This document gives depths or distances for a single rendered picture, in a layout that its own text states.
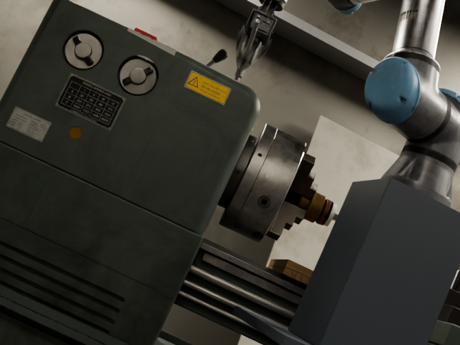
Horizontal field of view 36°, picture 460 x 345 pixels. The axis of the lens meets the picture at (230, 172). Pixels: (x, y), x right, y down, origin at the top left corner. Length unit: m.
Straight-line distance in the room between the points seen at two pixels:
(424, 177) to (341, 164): 3.43
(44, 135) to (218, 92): 0.44
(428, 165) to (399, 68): 0.21
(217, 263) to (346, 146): 3.19
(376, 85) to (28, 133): 0.85
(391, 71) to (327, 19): 3.83
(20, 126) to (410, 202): 0.95
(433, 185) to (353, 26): 3.89
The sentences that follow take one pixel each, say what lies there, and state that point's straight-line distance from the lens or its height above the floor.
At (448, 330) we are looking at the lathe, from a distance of 1.82.
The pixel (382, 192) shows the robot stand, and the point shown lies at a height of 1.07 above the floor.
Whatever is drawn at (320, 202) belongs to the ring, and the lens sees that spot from 2.00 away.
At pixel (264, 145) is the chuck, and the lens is 1.89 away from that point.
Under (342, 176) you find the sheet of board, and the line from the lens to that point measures 4.85.
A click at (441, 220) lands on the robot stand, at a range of 1.43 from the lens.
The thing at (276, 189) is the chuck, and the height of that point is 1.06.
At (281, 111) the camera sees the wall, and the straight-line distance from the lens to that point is 5.00.
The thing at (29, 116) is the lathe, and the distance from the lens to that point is 1.80.
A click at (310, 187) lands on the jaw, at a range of 1.99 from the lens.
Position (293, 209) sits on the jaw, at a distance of 1.99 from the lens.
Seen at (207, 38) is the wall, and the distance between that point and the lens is 4.98.
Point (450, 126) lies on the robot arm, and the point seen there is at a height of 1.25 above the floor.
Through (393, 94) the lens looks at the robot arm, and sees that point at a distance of 1.39.
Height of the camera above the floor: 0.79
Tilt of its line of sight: 8 degrees up
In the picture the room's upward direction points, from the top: 25 degrees clockwise
